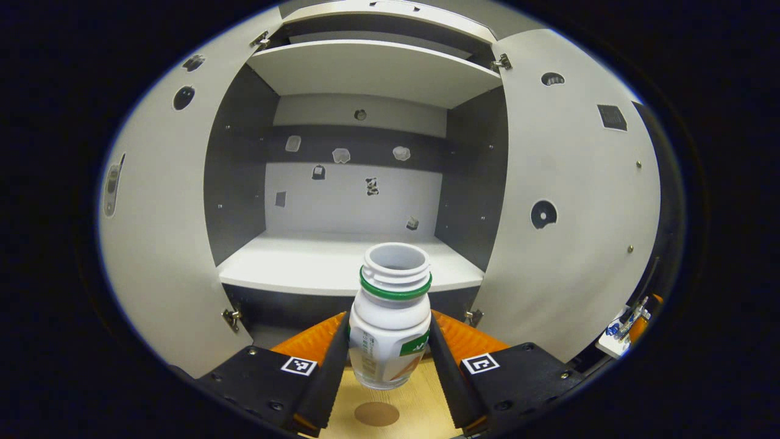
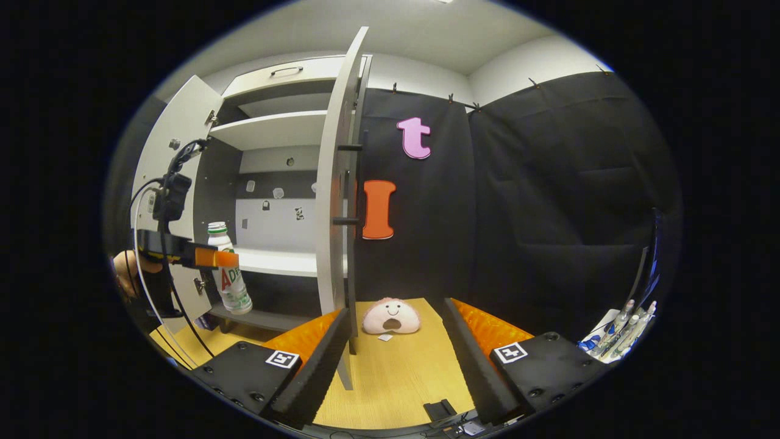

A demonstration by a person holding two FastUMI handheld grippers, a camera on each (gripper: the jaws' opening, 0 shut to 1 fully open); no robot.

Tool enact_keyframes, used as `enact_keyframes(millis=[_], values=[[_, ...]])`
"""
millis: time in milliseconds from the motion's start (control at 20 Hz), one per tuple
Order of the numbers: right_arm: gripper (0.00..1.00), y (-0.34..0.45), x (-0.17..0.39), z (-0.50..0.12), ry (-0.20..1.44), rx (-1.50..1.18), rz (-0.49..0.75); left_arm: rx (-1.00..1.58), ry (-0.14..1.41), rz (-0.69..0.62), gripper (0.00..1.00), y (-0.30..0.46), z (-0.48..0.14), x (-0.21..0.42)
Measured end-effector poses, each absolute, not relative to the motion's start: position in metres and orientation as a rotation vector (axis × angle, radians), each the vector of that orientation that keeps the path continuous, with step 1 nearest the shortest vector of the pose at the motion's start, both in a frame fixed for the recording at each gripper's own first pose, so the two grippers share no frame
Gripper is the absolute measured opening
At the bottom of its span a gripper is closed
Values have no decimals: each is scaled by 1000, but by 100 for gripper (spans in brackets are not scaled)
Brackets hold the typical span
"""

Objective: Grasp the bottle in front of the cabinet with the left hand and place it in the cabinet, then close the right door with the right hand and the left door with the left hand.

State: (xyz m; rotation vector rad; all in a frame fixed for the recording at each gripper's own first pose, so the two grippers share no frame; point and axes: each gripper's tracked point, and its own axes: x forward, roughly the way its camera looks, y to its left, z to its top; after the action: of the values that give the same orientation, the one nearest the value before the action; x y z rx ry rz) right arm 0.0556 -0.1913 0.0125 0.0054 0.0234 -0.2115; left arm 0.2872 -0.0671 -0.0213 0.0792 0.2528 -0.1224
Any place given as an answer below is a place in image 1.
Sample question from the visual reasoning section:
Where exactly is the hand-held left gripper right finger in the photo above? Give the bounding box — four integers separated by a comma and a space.
428, 309, 587, 436

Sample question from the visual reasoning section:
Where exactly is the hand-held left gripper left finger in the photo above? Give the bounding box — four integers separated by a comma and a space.
194, 311, 352, 437

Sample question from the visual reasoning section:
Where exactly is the white drink bottle green label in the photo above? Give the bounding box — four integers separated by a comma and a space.
347, 242, 433, 391

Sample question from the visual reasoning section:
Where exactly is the white cabinet door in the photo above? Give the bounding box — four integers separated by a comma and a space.
469, 29, 662, 363
97, 6, 284, 380

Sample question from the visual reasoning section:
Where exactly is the blue silver tool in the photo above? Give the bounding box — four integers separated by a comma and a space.
605, 296, 651, 340

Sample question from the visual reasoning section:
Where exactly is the round brown coaster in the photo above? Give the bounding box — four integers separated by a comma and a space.
354, 401, 401, 427

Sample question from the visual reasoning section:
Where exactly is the white cabinet shelf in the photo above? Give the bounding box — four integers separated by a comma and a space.
218, 230, 486, 298
247, 40, 503, 110

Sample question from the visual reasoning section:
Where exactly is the white grey cabinet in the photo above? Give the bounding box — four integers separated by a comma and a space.
203, 0, 509, 351

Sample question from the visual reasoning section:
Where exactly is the white cabinet drawer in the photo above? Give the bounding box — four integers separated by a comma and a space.
282, 0, 499, 45

